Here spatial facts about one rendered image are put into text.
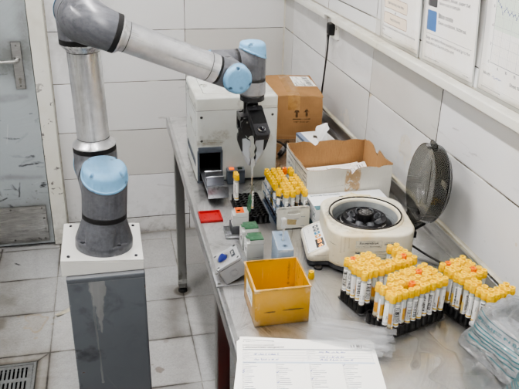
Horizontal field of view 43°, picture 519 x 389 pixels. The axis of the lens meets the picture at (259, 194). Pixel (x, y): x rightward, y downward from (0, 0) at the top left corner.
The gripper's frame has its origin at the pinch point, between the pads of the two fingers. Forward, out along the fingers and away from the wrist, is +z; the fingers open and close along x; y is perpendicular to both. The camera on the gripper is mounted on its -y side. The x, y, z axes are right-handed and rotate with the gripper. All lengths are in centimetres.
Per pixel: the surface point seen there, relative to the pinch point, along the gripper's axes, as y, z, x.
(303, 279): -51, 9, -1
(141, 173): 158, 69, 26
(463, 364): -77, 18, -30
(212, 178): 15.1, 11.3, 9.5
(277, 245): -37.1, 7.7, 1.5
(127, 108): 158, 32, 31
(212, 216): 0.8, 17.5, 11.9
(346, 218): -27.0, 7.2, -20.5
